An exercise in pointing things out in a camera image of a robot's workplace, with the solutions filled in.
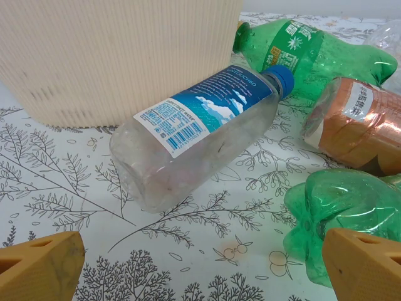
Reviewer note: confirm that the white floral tablecloth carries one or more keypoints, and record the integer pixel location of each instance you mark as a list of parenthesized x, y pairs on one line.
[(62, 175)]

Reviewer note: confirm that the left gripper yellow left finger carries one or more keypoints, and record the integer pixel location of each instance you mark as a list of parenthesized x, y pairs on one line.
[(40, 272)]

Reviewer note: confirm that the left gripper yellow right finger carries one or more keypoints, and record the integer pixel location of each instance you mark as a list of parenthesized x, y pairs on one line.
[(363, 272)]

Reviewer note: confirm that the green plastic soda bottle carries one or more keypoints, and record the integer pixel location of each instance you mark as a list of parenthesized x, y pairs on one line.
[(329, 56), (329, 200)]

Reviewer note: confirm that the beige ribbed plastic bin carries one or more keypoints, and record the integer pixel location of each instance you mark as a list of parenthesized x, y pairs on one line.
[(109, 62)]

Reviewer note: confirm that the copper label plastic bottle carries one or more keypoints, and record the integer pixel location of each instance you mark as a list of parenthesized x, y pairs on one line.
[(354, 131)]

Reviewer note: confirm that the clear bottle cloud-print blue label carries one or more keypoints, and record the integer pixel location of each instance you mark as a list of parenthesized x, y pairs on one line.
[(175, 163)]

